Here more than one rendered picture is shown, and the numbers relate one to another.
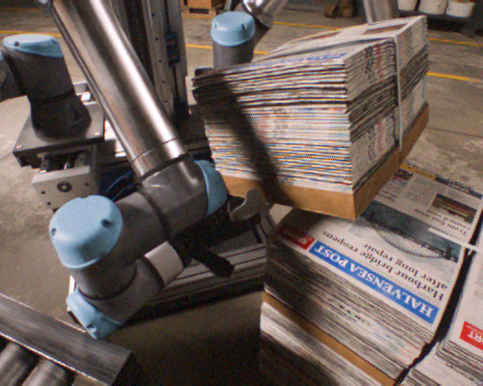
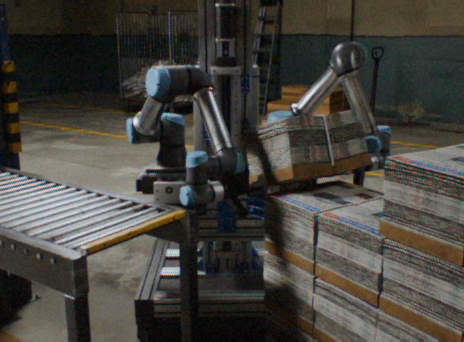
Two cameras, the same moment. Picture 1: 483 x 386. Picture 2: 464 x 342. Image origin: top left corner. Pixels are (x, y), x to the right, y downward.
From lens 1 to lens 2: 1.77 m
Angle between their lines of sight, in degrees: 31
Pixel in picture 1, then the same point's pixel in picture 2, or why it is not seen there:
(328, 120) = (284, 139)
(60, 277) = (119, 309)
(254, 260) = not seen: hidden behind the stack
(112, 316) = (195, 194)
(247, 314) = not seen: outside the picture
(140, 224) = (212, 161)
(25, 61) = (167, 124)
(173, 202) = (224, 159)
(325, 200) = (284, 173)
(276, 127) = (270, 146)
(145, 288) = (208, 191)
